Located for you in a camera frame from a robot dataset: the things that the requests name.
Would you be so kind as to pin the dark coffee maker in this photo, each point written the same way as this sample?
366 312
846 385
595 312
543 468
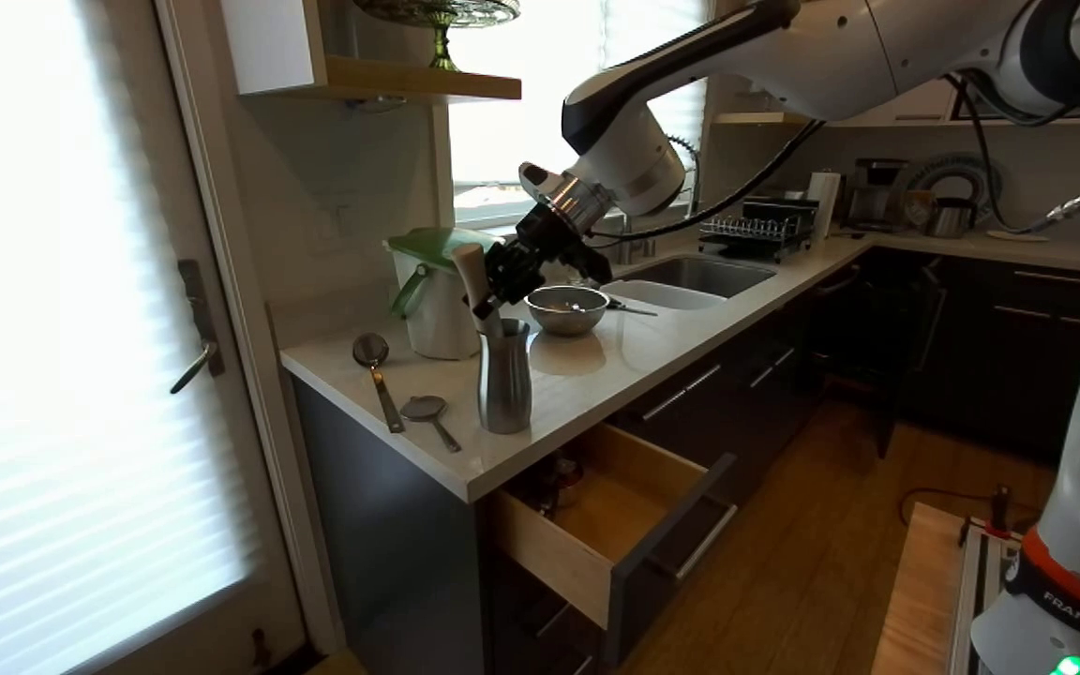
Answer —
880 192

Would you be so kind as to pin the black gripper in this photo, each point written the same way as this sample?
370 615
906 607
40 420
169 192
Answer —
551 247

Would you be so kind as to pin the silver metal cup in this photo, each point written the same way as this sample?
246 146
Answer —
505 380

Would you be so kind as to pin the green glass cake stand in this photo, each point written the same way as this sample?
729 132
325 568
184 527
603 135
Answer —
440 15

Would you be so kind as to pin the silver metal bowl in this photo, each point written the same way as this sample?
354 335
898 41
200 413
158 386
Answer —
564 312

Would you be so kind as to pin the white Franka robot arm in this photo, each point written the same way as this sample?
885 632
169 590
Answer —
891 48

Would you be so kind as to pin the dark side cabinet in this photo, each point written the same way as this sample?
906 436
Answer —
1013 351

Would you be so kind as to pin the wooden wall shelf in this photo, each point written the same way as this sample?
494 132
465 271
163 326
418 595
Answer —
404 81

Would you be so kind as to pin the wooden robot platform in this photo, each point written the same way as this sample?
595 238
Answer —
919 587

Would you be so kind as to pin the kitchen sink basin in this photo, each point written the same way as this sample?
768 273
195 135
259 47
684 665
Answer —
710 273

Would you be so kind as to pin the small dark mesh strainer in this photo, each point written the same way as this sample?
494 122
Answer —
424 407

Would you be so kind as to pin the window with white blinds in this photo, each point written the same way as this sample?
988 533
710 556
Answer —
505 135

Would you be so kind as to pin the door with white blinds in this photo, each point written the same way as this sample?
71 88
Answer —
64 351

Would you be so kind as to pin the open wooden drawer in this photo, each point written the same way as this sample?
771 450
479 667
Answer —
616 510

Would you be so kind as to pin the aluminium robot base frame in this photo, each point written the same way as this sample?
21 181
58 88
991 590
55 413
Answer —
985 587

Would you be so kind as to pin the dark kitchen counter cabinet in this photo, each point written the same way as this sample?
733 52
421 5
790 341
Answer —
404 550

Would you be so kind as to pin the white container green lid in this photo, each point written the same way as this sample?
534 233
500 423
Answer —
440 326

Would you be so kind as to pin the black dish rack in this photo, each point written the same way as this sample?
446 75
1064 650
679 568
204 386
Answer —
768 226

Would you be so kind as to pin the round grey kettle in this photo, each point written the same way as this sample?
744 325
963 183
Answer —
955 200

